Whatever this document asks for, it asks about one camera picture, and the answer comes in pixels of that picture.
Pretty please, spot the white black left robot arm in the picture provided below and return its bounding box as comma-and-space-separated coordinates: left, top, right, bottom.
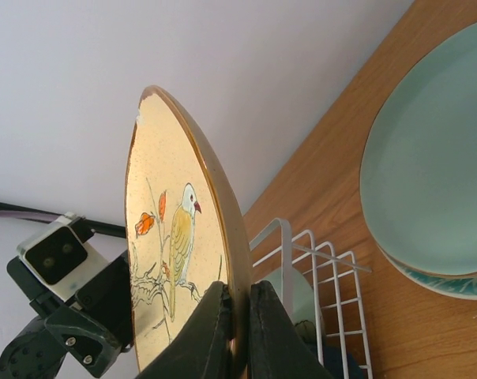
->
0, 253, 133, 378

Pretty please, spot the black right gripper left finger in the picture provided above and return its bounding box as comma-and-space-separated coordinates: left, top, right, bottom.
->
137, 281, 231, 379

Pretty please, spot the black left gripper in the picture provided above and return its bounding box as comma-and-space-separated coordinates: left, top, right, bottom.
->
6, 252, 130, 378

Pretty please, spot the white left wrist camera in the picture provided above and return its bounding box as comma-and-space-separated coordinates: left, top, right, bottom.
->
17, 212, 108, 302

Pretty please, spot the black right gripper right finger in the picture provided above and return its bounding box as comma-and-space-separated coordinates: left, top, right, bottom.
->
249, 280, 332, 379

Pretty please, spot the dark blue ceramic mug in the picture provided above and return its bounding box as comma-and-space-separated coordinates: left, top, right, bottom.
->
323, 345, 364, 379

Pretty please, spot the white wire dish rack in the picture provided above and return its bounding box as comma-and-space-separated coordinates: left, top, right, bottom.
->
250, 218, 374, 378

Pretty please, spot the beige bird painted plate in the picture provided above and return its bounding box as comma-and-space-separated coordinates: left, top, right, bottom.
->
125, 85, 252, 378

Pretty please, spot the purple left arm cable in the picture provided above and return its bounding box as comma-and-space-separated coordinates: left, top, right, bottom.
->
0, 209, 58, 224

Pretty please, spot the green floral ceramic bowl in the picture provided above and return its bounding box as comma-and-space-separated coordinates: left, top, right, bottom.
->
264, 267, 316, 326

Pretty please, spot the plain green plate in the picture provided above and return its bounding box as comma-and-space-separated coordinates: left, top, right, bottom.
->
360, 22, 477, 276

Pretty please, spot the black enclosure frame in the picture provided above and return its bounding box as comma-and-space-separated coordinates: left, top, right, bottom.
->
0, 202, 126, 238

